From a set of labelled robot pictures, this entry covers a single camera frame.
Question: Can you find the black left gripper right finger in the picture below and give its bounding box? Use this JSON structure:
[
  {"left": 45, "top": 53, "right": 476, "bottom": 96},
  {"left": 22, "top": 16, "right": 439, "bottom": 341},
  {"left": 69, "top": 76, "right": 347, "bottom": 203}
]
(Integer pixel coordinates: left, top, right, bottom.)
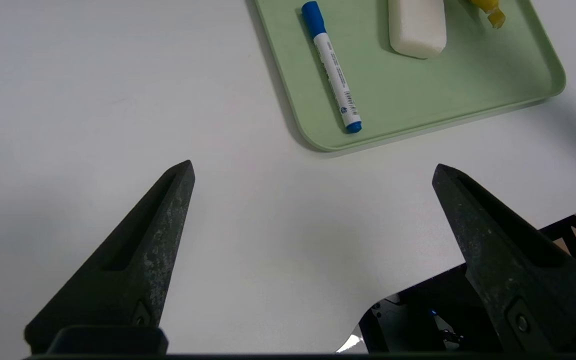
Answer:
[{"left": 432, "top": 163, "right": 576, "bottom": 353}]

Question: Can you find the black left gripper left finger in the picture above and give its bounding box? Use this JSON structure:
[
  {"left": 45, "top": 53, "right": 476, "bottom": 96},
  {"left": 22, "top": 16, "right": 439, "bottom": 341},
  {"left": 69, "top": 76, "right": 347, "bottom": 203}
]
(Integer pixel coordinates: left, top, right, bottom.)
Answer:
[{"left": 24, "top": 160, "right": 196, "bottom": 353}]

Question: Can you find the white soap bar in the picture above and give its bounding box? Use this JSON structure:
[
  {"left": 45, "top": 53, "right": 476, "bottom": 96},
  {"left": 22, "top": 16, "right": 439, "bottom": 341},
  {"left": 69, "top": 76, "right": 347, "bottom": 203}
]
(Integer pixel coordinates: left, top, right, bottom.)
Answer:
[{"left": 388, "top": 0, "right": 448, "bottom": 60}]

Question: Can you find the yellow banana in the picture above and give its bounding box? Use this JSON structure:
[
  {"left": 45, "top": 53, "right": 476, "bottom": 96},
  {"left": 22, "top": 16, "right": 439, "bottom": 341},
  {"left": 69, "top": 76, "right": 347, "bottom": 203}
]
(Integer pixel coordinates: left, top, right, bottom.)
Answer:
[{"left": 470, "top": 0, "right": 507, "bottom": 29}]

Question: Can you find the black robot base chassis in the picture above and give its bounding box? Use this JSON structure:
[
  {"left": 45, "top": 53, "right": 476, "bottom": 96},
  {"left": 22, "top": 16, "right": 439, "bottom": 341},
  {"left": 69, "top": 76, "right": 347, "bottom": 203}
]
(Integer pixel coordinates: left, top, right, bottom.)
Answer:
[{"left": 338, "top": 210, "right": 576, "bottom": 353}]

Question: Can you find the light green plastic tray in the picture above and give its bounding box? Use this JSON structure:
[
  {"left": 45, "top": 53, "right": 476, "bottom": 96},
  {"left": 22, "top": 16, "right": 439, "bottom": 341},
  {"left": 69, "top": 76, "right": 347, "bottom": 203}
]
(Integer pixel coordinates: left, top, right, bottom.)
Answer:
[{"left": 254, "top": 0, "right": 567, "bottom": 152}]

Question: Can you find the blue and white marker pen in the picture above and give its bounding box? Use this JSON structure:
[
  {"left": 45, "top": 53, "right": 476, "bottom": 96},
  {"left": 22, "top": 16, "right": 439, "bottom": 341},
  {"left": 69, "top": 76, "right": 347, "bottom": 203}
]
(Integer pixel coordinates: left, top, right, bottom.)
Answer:
[{"left": 301, "top": 1, "right": 363, "bottom": 134}]

